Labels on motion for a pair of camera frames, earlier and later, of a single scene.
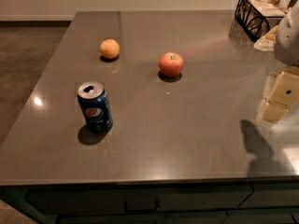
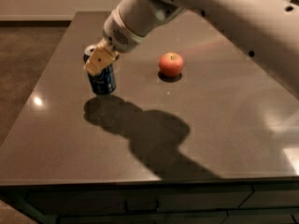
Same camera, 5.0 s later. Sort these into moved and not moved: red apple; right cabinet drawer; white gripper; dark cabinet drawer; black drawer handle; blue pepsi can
Moved: blue pepsi can; white gripper
Not moved: red apple; right cabinet drawer; dark cabinet drawer; black drawer handle
